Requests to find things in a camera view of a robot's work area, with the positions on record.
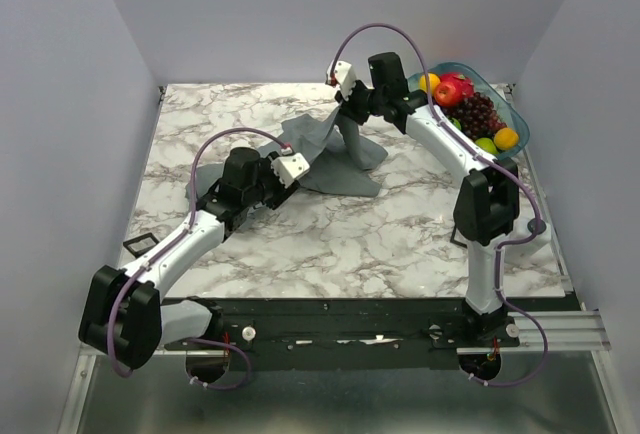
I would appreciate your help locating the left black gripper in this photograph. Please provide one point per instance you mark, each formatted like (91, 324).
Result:
(282, 193)

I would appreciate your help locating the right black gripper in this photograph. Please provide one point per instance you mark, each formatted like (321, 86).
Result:
(346, 107)

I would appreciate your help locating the grey button shirt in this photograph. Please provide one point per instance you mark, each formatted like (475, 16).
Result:
(340, 161)

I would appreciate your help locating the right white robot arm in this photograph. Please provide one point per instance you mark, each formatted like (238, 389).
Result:
(487, 204)

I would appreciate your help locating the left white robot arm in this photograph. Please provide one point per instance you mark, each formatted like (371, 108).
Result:
(165, 259)

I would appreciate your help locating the orange at tub back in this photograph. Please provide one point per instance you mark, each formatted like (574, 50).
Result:
(429, 82)

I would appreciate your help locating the orange at tub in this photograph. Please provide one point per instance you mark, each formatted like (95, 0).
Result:
(429, 82)
(506, 139)

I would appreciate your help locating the red apple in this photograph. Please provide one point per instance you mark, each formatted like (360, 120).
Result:
(447, 94)

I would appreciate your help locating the green striped melon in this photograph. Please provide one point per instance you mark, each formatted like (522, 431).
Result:
(456, 123)

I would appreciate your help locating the pink dragon fruit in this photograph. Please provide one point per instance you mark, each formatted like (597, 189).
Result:
(465, 83)

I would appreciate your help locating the dark purple grapes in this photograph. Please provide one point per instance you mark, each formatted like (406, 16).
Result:
(477, 115)

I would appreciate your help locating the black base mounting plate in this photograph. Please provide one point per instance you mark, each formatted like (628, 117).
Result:
(323, 334)

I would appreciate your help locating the orange at tub front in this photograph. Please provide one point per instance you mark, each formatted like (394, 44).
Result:
(506, 139)

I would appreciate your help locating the clear teal fruit tub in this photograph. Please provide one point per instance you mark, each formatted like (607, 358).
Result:
(504, 109)

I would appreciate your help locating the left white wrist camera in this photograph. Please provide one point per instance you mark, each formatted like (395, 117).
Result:
(290, 168)

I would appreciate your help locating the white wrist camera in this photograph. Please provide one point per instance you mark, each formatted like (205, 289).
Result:
(343, 76)
(290, 168)

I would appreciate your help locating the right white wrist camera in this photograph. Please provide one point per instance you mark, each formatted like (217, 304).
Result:
(343, 76)

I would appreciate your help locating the left black square frame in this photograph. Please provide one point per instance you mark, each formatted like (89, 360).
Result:
(139, 245)

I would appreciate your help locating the black square frame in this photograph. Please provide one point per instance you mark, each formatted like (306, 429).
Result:
(454, 240)
(139, 245)

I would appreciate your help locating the right black square frame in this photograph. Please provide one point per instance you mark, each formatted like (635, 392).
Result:
(454, 240)

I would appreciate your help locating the aluminium rail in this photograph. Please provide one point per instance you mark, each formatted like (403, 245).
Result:
(567, 331)

